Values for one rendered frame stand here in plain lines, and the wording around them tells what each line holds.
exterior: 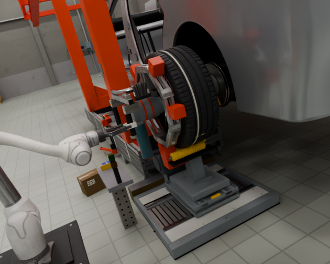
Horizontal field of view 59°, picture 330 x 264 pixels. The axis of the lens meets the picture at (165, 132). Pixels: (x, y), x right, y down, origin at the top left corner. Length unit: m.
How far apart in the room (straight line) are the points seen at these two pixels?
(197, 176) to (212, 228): 0.41
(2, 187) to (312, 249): 1.72
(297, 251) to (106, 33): 1.88
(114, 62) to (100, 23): 0.29
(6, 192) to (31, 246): 0.34
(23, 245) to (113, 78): 1.28
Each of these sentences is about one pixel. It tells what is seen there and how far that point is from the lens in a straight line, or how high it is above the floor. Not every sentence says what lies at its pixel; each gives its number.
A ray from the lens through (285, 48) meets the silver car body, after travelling 1.39.
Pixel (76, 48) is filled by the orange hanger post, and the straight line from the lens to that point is 4.20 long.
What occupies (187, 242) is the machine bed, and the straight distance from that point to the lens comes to 1.90.
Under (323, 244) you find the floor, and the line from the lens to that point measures 1.92.
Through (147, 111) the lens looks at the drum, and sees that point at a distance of 1.86.
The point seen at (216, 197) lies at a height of 0.17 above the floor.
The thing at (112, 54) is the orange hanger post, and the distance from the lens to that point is 2.30.
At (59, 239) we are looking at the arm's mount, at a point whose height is 0.31.
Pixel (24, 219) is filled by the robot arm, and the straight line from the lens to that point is 1.72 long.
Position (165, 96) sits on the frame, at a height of 0.95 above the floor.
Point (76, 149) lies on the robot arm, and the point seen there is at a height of 0.86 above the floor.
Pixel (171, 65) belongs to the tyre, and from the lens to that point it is 1.73.
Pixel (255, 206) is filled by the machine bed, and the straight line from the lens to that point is 2.08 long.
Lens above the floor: 1.27
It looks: 18 degrees down
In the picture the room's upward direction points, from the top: 15 degrees counter-clockwise
